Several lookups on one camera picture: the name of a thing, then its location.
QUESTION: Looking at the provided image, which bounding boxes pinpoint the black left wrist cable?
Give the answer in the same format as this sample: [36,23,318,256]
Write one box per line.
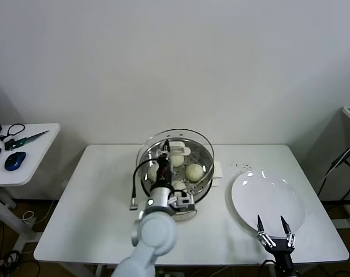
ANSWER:
[129,158,164,211]

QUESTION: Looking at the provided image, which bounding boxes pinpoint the black looped cable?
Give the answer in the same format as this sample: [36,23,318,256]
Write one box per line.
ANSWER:
[0,123,25,142]

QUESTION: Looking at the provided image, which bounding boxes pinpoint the white electric cooker pot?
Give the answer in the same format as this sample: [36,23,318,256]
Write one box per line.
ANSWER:
[140,177,222,223]

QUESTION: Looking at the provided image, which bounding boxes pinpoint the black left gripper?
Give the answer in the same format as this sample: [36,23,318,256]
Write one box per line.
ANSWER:
[157,139,174,189]

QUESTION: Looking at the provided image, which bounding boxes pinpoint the black power cable with adapter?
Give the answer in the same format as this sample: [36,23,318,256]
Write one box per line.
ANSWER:
[316,141,350,203]

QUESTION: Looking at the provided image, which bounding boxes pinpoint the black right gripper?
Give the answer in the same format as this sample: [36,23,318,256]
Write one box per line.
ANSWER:
[256,214,296,269]

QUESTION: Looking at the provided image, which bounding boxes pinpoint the blue computer mouse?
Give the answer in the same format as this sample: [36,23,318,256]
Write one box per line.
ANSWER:
[4,151,27,171]

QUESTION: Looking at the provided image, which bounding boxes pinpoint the scattered dark crumbs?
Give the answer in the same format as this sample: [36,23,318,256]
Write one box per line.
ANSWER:
[229,162,251,171]

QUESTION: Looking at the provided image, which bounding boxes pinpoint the round glass pot lid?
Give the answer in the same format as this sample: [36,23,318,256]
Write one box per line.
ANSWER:
[136,128,215,193]

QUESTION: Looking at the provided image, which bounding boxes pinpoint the white floor cable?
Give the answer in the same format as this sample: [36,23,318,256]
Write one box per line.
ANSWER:
[21,199,56,225]

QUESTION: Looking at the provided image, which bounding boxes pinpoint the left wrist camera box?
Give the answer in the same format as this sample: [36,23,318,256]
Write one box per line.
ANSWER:
[174,192,195,207]

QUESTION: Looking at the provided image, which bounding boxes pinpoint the white side table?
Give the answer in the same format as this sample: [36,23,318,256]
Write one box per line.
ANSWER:
[0,123,61,254]

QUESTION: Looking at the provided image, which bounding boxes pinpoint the black floor cable coil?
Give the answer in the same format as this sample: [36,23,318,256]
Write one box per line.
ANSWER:
[0,250,42,277]

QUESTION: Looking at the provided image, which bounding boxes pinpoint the green and black tool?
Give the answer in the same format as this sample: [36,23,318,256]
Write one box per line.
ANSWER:
[3,130,50,151]

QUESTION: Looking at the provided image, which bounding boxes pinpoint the large white plate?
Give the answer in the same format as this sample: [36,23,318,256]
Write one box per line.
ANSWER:
[230,170,306,238]

